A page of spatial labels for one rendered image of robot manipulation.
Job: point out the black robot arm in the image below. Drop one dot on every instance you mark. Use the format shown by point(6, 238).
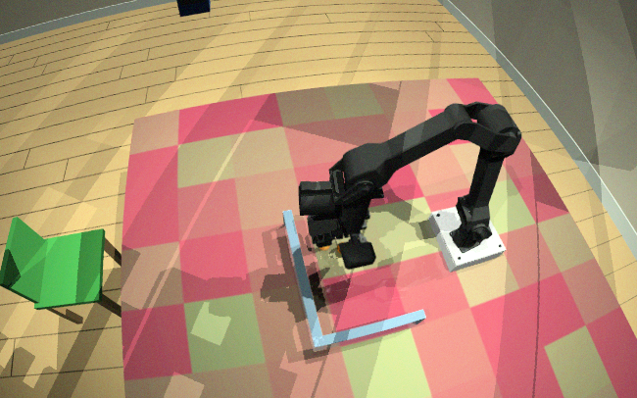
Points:
point(370, 166)

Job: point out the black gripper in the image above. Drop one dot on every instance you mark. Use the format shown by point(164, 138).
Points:
point(358, 251)

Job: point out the clear l-shaped low walls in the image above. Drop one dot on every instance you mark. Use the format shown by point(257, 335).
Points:
point(349, 340)

